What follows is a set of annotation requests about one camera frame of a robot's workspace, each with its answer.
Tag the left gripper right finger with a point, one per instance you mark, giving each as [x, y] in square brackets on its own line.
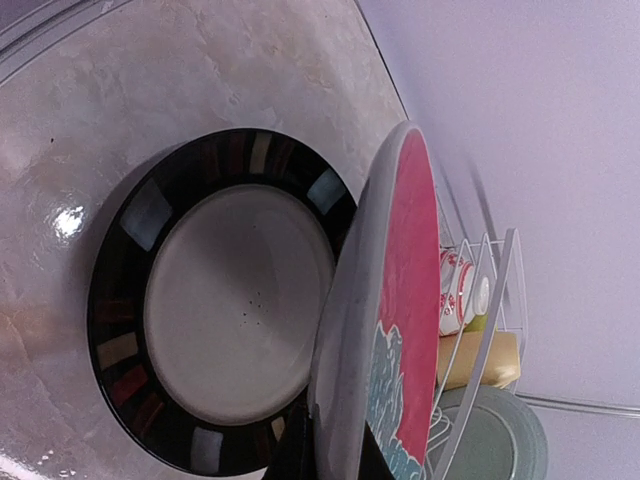
[372, 463]

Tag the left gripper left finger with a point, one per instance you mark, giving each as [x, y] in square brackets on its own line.
[294, 457]

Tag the grey red wave plate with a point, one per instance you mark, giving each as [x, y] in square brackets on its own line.
[374, 365]

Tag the teal green plate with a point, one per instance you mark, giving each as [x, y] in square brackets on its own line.
[502, 439]

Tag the black rimmed striped plate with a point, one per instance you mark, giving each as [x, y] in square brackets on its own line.
[206, 295]

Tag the lime green bowl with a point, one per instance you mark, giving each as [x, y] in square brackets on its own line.
[478, 324]

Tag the white red patterned bowl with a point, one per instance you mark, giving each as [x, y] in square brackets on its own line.
[465, 294]

